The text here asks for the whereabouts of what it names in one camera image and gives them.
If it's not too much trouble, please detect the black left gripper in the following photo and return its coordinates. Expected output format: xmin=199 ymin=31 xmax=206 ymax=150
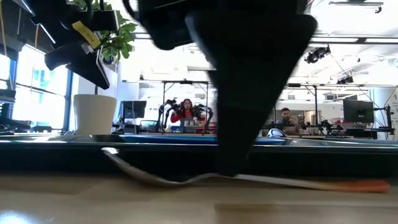
xmin=26 ymin=0 xmax=121 ymax=90

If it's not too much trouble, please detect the blue plate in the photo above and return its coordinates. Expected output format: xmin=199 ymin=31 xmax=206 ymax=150
xmin=119 ymin=134 xmax=289 ymax=146

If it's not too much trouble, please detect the metal spoon orange handle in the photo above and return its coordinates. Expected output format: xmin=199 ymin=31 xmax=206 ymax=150
xmin=101 ymin=146 xmax=391 ymax=194

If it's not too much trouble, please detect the dark green plastic tray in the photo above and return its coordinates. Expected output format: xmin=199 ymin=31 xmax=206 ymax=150
xmin=0 ymin=133 xmax=398 ymax=177

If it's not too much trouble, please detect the green leafy plant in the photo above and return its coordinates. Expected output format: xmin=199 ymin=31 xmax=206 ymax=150
xmin=70 ymin=0 xmax=138 ymax=65

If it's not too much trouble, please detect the white plant pot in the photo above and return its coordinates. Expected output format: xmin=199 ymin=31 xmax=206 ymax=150
xmin=73 ymin=93 xmax=118 ymax=136

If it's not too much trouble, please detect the person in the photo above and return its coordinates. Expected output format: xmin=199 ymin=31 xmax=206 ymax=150
xmin=275 ymin=107 xmax=302 ymax=136
xmin=170 ymin=98 xmax=206 ymax=134

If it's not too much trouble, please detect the white black round object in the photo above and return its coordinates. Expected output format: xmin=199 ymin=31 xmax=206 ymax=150
xmin=267 ymin=128 xmax=287 ymax=139

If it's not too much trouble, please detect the black computer monitor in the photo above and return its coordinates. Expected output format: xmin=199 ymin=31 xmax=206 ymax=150
xmin=342 ymin=99 xmax=375 ymax=124
xmin=122 ymin=100 xmax=147 ymax=119

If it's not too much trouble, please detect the black ceiling spotlight cluster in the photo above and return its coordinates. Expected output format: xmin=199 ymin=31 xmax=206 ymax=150
xmin=304 ymin=45 xmax=331 ymax=65
xmin=336 ymin=75 xmax=355 ymax=85

